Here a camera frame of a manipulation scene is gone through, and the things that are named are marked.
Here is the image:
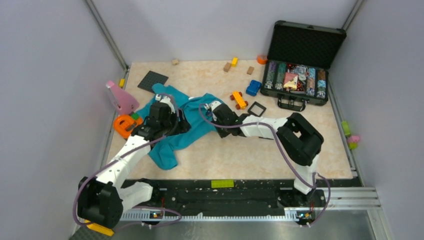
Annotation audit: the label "teal garment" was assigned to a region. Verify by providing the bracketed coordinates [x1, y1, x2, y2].
[135, 83, 229, 171]

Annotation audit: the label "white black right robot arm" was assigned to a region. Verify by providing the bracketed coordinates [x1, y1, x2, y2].
[198, 100, 324, 206]

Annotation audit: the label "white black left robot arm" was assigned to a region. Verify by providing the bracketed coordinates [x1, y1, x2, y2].
[72, 93, 191, 229]

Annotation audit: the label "yellow toy car red wheels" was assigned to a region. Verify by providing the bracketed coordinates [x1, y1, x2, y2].
[230, 91, 249, 110]

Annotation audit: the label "orange plastic toy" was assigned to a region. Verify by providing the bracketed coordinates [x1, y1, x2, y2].
[113, 112, 143, 140]

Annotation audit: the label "pink plastic toy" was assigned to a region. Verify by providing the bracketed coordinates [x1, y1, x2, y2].
[105, 81, 140, 115]

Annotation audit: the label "black lego baseplate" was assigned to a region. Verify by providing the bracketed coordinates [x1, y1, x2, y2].
[137, 70, 169, 93]

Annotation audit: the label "blue toy car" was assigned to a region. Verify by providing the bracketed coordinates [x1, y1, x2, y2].
[245, 79, 262, 97]

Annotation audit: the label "tan wooden block left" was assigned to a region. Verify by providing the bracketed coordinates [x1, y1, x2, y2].
[223, 62, 232, 73]

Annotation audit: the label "tan wooden block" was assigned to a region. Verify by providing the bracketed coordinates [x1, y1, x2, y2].
[246, 66, 255, 75]
[223, 62, 232, 73]

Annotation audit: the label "tan wooden block right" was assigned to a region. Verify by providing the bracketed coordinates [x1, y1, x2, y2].
[246, 66, 255, 75]

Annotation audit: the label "small beige letter cube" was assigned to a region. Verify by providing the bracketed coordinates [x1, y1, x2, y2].
[171, 59, 180, 66]

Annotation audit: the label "green label strip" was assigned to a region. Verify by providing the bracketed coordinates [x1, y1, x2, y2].
[210, 179, 235, 189]

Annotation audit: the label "yellow wooden block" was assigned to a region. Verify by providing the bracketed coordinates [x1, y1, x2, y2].
[230, 57, 238, 67]

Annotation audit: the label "orange tape roll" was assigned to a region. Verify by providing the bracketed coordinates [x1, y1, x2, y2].
[256, 55, 268, 65]

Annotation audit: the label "black poker chip case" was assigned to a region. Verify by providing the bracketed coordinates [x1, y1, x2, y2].
[260, 20, 347, 112]

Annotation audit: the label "green pink toy pile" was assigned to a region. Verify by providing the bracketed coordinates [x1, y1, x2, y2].
[341, 120, 361, 150]

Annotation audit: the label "black square frame far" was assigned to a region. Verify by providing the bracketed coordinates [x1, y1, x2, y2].
[247, 101, 267, 117]

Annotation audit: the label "small yellow block at wall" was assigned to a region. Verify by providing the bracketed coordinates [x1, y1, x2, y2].
[118, 78, 126, 89]

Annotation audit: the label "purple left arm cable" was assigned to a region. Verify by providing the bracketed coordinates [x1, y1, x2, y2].
[72, 93, 183, 229]

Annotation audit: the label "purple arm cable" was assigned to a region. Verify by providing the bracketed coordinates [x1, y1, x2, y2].
[72, 93, 183, 229]
[198, 103, 332, 228]

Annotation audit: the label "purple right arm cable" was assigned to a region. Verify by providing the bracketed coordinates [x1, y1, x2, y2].
[198, 103, 332, 228]

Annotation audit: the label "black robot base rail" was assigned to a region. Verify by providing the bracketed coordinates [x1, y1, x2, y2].
[143, 179, 326, 217]

